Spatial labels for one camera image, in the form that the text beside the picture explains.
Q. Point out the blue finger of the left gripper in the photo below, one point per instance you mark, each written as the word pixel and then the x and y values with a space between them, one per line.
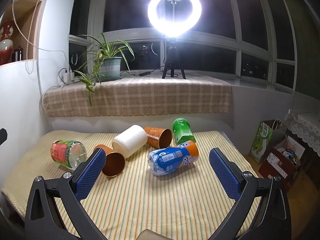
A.
pixel 3 135

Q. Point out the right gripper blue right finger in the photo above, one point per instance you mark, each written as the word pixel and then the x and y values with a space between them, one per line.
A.
pixel 272 219

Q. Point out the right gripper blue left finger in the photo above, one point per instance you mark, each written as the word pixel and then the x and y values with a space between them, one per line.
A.
pixel 43 219

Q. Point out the red green label cut bottle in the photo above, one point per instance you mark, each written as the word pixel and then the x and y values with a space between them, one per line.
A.
pixel 68 153

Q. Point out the near orange paper cup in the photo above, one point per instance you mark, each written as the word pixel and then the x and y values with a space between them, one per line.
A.
pixel 115 161

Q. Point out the orange paper cup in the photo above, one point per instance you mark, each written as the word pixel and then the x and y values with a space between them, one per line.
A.
pixel 158 137
pixel 115 161

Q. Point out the white plastic cup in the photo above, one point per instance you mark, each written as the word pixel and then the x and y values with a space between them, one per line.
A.
pixel 130 141

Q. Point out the blue orange cut bottle cup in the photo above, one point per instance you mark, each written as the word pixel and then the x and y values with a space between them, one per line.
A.
pixel 167 160

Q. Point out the green cut bottle cup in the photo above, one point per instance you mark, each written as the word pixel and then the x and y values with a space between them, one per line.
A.
pixel 182 131

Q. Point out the far orange paper cup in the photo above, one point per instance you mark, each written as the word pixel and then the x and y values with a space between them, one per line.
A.
pixel 158 137

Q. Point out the red cardboard box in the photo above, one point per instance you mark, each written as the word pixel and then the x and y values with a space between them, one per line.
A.
pixel 283 160

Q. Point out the small dark bottle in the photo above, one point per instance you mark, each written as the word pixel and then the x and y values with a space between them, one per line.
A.
pixel 18 54

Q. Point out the striped yellow table cloth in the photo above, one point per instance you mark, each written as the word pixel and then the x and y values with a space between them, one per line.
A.
pixel 189 203

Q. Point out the red white ceramic vase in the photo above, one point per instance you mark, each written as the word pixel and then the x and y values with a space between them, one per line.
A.
pixel 7 29

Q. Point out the white power strip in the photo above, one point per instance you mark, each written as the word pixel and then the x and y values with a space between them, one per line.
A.
pixel 67 78

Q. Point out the green white paper bag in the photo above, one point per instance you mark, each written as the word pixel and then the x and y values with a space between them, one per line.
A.
pixel 269 134

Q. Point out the white lace cloth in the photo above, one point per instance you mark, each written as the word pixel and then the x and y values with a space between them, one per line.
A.
pixel 305 126

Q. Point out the green potted spider plant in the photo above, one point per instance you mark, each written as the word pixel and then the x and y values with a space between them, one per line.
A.
pixel 103 62

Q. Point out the plaid beige sill cloth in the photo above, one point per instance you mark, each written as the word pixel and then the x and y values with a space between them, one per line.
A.
pixel 140 97

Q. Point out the black tripod stand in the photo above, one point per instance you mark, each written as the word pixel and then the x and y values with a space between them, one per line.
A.
pixel 172 61

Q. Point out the wooden wall shelf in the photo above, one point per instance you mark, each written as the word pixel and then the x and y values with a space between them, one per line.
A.
pixel 27 16

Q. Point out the white ring light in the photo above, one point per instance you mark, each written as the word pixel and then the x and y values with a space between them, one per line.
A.
pixel 173 18

